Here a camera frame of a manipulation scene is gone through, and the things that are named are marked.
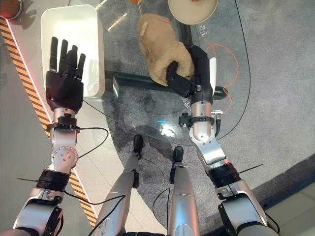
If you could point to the yellow black hazard tape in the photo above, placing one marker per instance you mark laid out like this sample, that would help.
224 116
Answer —
29 93

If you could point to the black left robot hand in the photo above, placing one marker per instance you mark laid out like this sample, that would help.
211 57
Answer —
64 83

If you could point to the red round stool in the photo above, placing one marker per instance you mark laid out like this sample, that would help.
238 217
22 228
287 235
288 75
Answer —
9 8

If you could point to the beige fuzzy cloth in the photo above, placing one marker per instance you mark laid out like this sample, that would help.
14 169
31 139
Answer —
163 49

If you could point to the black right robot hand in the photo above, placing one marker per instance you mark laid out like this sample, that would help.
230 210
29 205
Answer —
182 84

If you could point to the white rectangular plastic basket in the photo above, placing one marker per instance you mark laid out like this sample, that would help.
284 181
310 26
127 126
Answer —
73 44

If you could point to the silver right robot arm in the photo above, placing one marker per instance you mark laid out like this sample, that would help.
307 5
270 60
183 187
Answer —
221 177

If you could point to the round beige bowl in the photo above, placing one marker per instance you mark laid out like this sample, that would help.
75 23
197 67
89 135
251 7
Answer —
192 11

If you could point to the silver right robot leg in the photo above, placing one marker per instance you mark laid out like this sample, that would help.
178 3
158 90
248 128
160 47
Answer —
182 196

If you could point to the silver left robot leg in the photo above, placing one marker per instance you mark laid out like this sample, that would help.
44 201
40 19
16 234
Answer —
123 191

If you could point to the silver robot leg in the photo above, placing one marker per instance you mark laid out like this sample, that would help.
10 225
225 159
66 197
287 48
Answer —
182 196
123 191

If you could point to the black table frame bar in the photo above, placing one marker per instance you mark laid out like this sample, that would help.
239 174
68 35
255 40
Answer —
147 80

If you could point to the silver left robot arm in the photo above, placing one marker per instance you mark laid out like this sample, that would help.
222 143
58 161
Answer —
53 172

